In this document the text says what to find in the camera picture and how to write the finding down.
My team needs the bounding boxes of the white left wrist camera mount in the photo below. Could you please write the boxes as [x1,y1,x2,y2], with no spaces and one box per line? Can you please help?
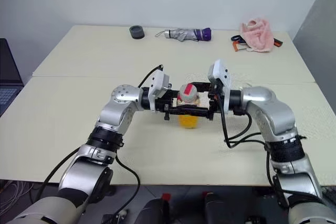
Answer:
[146,69,171,112]

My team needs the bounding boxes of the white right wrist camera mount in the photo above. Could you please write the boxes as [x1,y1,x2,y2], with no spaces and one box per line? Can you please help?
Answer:
[206,59,233,116]

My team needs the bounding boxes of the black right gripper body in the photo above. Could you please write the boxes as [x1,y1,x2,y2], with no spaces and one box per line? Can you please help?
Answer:
[207,82,224,121]

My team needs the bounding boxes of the white floor cables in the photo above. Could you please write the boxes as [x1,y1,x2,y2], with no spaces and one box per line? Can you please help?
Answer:
[0,180,35,216]

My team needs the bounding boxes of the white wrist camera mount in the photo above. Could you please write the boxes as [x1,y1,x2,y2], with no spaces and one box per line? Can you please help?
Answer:
[206,59,233,116]
[146,69,171,112]

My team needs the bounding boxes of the orange black hacksaw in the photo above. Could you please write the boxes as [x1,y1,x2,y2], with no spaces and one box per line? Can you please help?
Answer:
[231,37,284,53]

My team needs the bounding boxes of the grey purple folded umbrella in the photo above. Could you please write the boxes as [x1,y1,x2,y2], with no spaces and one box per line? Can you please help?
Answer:
[154,27,213,43]

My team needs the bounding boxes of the clear bottle with orange drink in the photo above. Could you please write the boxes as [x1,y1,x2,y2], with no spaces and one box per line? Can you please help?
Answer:
[176,83,201,130]

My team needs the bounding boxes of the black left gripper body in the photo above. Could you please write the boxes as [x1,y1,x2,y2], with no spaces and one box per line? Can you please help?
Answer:
[154,90,174,122]

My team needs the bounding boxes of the pink fluffy towel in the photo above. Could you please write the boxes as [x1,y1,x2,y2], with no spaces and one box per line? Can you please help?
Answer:
[239,18,275,54]

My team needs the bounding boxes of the black blue strap loop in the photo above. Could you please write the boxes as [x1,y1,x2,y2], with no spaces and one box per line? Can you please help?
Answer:
[230,34,246,44]

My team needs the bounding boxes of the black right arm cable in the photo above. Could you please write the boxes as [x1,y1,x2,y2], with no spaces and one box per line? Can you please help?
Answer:
[219,103,289,209]

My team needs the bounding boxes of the dark rounded shape red mark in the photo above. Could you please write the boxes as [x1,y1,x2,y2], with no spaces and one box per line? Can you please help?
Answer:
[138,193,173,224]

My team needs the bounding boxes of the dark laptop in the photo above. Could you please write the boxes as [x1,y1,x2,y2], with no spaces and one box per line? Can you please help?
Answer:
[0,38,25,118]

